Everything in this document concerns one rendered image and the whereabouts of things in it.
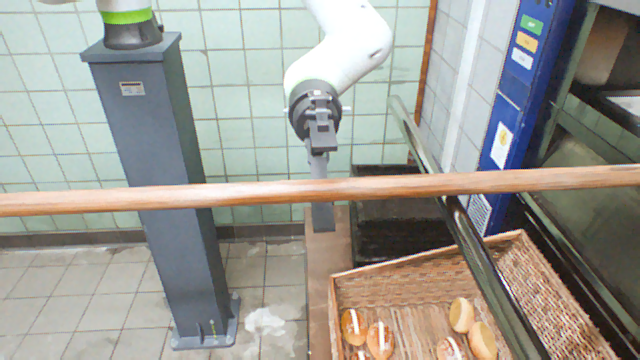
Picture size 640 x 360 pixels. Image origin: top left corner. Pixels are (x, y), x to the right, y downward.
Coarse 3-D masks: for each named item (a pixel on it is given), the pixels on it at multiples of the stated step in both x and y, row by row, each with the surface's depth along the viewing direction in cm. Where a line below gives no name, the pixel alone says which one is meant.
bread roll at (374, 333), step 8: (376, 328) 97; (384, 328) 97; (368, 336) 97; (376, 336) 95; (384, 336) 95; (392, 336) 97; (368, 344) 96; (376, 344) 94; (384, 344) 94; (392, 344) 96; (376, 352) 94; (384, 352) 93
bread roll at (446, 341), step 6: (438, 342) 97; (444, 342) 94; (450, 342) 93; (456, 342) 94; (438, 348) 95; (444, 348) 93; (450, 348) 92; (456, 348) 92; (462, 348) 93; (438, 354) 94; (444, 354) 93; (450, 354) 92; (456, 354) 91; (462, 354) 91
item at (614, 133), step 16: (576, 96) 80; (592, 96) 80; (576, 112) 79; (592, 112) 75; (608, 112) 73; (624, 112) 73; (592, 128) 75; (608, 128) 71; (624, 128) 68; (624, 144) 68
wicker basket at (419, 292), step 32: (416, 256) 97; (448, 256) 98; (512, 256) 97; (352, 288) 102; (384, 288) 103; (416, 288) 104; (448, 288) 105; (512, 288) 95; (544, 288) 85; (384, 320) 105; (416, 320) 105; (448, 320) 105; (480, 320) 104; (544, 320) 84; (576, 320) 76; (352, 352) 97; (416, 352) 98; (576, 352) 75; (608, 352) 69
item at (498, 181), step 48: (48, 192) 48; (96, 192) 48; (144, 192) 48; (192, 192) 49; (240, 192) 49; (288, 192) 49; (336, 192) 50; (384, 192) 50; (432, 192) 51; (480, 192) 51
